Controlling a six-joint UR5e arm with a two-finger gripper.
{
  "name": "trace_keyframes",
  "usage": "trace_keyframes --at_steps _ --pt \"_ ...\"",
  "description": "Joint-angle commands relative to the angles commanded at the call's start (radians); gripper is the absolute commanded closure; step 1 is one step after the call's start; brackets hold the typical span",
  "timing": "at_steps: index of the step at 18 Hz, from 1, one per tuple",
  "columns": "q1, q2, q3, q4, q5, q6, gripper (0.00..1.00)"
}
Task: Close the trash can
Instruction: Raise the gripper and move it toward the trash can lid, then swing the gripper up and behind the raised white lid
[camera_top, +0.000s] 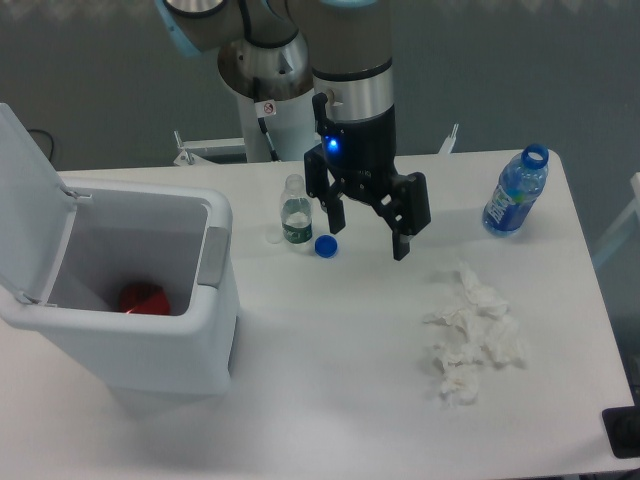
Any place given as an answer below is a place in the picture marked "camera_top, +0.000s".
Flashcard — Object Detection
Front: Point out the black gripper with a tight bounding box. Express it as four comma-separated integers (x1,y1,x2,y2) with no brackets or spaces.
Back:
303,93,431,261

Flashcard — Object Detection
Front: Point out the black device at table edge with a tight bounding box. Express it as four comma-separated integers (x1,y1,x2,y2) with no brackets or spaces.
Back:
602,406,639,459

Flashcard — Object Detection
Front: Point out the white trash can body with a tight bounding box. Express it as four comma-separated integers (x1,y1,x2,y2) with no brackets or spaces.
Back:
1,179,239,395

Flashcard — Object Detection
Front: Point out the white bottle cap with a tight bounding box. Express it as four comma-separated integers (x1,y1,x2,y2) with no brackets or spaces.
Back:
265,229,282,244

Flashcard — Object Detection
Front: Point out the black floor cable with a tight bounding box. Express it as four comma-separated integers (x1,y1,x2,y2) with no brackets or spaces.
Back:
27,128,60,169

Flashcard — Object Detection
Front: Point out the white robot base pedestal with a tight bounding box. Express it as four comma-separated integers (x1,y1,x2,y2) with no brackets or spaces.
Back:
236,90,317,163

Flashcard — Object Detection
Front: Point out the blue bottle cap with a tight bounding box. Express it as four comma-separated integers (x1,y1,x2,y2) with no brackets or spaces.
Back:
314,235,338,259

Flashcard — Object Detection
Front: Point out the red object in trash can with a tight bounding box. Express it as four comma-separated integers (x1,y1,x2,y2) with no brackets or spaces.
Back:
118,282,171,315

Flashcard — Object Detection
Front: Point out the clear green-label bottle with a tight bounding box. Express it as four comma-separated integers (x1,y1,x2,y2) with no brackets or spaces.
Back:
279,174,313,254

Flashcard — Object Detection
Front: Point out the white trash can lid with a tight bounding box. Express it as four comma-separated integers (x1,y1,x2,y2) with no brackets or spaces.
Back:
1,103,91,304

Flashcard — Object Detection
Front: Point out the crumpled white tissue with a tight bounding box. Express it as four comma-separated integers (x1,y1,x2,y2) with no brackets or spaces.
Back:
423,261,528,407

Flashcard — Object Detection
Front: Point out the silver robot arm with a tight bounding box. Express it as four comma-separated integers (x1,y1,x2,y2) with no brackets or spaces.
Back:
156,1,431,259

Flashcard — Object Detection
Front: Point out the blue plastic drink bottle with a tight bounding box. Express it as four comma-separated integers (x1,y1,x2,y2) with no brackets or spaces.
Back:
482,143,549,237

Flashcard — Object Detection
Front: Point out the white metal frame bracket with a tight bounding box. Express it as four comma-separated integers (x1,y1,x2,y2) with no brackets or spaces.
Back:
172,122,461,166

